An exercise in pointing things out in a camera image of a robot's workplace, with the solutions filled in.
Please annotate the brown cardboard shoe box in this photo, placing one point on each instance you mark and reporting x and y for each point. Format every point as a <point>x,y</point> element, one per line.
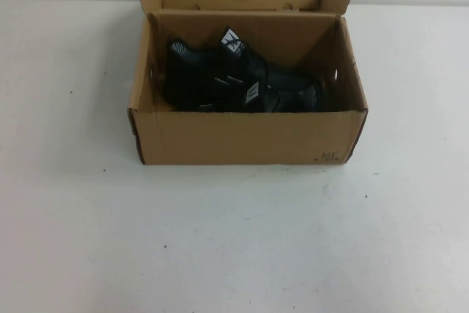
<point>238,137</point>

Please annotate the black knit sneaker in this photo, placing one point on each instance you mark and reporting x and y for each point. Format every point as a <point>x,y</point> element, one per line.
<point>311,98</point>
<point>190,67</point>

